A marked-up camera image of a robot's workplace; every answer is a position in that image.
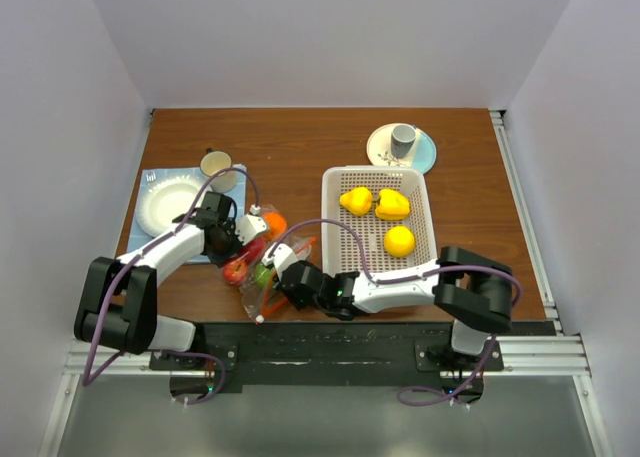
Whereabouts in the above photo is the small grey cup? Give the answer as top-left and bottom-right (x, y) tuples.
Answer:
(390, 124), (416, 159)

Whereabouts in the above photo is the yellow fake lemon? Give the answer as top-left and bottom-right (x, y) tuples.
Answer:
(383, 225), (416, 258)

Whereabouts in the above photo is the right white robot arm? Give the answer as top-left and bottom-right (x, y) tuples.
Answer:
(262, 243), (522, 370)

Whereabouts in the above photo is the small red fake fruit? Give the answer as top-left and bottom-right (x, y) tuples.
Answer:
(240, 237), (266, 265)

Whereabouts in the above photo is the aluminium frame rail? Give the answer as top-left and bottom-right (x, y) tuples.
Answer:
(489, 110), (591, 379)

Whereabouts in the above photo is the cream enamel mug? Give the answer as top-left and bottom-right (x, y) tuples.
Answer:
(200, 148), (236, 193)

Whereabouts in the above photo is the white perforated plastic basket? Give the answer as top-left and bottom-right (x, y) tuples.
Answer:
(321, 166), (438, 275)

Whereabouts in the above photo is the clear zip top bag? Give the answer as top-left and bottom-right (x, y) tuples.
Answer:
(221, 206), (290, 324)

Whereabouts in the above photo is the red fake apple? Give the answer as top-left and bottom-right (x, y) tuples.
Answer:
(222, 258), (248, 286)

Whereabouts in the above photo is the orange fake fruit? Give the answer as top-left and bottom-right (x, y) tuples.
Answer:
(263, 211), (288, 242)

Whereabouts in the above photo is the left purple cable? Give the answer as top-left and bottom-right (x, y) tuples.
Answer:
(81, 166), (261, 406)

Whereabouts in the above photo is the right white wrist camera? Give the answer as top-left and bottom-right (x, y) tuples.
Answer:
(261, 243), (299, 280)

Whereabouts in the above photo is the white ceramic bowl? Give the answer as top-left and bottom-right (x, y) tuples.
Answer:
(134, 174), (204, 237)

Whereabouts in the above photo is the purple cable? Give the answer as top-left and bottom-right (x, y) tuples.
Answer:
(81, 166), (261, 406)
(269, 218), (523, 407)

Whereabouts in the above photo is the green fake apple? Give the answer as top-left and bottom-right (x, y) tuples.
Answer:
(253, 263), (275, 289)

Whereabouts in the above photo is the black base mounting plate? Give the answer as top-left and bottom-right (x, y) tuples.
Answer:
(89, 320), (557, 394)

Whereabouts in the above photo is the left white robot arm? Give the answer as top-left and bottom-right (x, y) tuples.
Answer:
(74, 191), (243, 382)

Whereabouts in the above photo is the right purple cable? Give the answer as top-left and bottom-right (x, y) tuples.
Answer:
(269, 218), (523, 407)

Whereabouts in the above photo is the pastel ceramic plate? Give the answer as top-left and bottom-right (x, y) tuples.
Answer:
(366, 123), (437, 174)

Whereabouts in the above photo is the yellow fake bell pepper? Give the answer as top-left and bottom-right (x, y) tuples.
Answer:
(339, 186), (373, 216)

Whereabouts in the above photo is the blue checkered cloth mat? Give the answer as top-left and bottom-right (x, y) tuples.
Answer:
(120, 167), (246, 264)

